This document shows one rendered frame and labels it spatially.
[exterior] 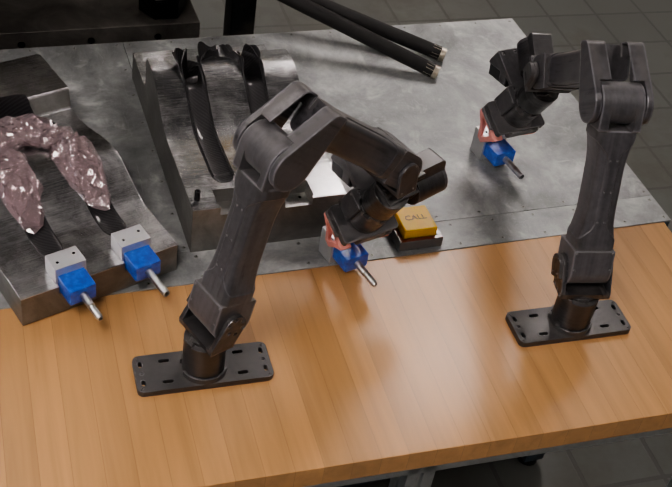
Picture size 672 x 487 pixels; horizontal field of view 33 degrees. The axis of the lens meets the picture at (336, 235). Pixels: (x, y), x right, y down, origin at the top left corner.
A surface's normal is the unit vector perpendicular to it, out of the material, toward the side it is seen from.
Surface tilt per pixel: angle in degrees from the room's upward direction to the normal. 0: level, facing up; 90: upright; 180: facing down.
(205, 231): 90
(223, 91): 27
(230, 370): 0
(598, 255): 73
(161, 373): 0
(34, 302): 90
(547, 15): 0
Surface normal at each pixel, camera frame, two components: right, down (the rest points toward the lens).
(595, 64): 0.18, -0.37
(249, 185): -0.72, 0.15
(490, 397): 0.13, -0.74
